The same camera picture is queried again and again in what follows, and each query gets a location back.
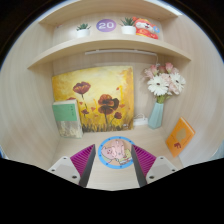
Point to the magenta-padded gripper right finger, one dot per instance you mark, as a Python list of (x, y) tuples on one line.
[(145, 160)]

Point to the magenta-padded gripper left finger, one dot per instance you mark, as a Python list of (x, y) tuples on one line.
[(82, 160)]

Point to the orange book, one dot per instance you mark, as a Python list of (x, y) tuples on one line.
[(180, 136)]

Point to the green and white book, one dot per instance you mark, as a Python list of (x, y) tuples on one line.
[(66, 116)]

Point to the round blue-rimmed cartoon mouse pad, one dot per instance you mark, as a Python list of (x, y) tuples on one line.
[(104, 160)]

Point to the pink computer mouse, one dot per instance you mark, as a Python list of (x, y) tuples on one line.
[(116, 150)]

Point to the pink and white flower bouquet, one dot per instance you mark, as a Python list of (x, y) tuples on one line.
[(163, 83)]

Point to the teal faceted vase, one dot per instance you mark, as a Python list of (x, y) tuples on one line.
[(156, 116)]

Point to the yellow poppy flower painting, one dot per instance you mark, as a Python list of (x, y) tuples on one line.
[(96, 90)]

